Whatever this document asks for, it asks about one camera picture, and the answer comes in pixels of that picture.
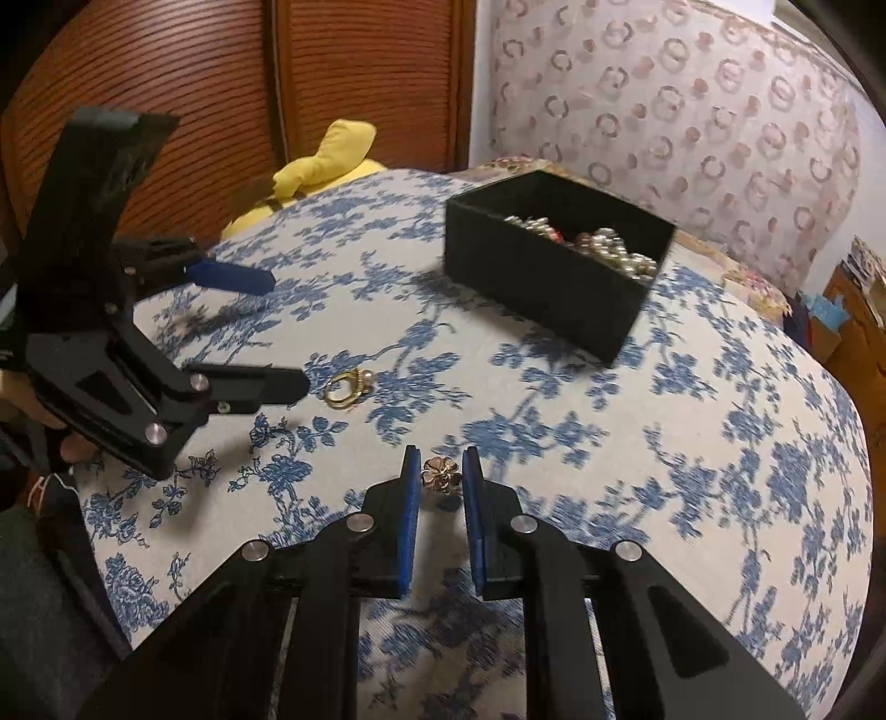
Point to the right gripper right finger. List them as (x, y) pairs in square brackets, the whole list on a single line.
[(607, 632)]

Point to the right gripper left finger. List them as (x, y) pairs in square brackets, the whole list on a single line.
[(274, 633)]

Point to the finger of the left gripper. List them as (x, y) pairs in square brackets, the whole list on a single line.
[(150, 267), (242, 387)]

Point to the gold flower earring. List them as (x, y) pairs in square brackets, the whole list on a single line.
[(442, 475)]

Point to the black jewelry box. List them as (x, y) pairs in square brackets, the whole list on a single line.
[(511, 242)]

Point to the person's left hand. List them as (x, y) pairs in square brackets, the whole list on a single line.
[(17, 391)]

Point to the brown slatted wardrobe door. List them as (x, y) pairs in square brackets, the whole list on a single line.
[(253, 84)]

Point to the blue floral bed cover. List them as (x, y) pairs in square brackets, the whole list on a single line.
[(714, 441)]

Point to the yellow Pikachu plush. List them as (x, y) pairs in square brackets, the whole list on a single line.
[(341, 158)]

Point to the wooden sideboard cabinet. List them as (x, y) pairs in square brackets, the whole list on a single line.
[(855, 353)]

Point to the blue tissue bag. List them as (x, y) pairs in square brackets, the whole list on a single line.
[(830, 313)]

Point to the pink patterned headboard cover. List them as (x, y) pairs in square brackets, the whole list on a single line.
[(732, 131)]

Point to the gold ring clasp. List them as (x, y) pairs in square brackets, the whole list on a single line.
[(348, 388)]

